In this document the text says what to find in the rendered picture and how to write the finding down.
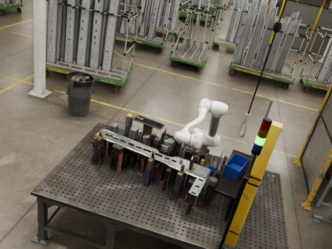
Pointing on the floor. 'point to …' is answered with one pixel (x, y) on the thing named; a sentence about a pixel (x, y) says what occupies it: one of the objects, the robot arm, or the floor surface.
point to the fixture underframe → (42, 232)
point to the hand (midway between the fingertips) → (190, 166)
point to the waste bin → (79, 92)
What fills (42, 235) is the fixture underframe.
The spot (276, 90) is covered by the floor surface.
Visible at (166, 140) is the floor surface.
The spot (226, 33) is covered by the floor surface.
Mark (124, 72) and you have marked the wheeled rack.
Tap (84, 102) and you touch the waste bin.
